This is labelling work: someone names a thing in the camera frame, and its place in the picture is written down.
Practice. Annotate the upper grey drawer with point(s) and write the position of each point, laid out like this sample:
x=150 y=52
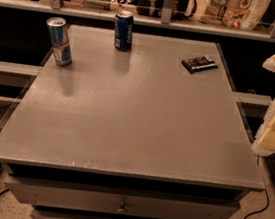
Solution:
x=116 y=201

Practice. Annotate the black bag on shelf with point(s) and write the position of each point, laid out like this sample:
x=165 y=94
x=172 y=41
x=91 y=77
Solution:
x=181 y=9

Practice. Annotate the blue pepsi can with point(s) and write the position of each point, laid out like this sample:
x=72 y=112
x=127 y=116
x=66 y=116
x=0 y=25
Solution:
x=123 y=30

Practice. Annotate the red bull can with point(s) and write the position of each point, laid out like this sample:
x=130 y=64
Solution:
x=58 y=34

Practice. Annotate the snack bag on shelf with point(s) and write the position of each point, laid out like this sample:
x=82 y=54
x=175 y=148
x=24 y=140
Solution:
x=238 y=14

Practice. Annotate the metal shelf rail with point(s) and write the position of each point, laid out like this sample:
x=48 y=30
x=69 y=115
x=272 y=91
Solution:
x=190 y=26

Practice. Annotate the rxbar chocolate bar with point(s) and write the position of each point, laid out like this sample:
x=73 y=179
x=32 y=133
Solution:
x=198 y=64

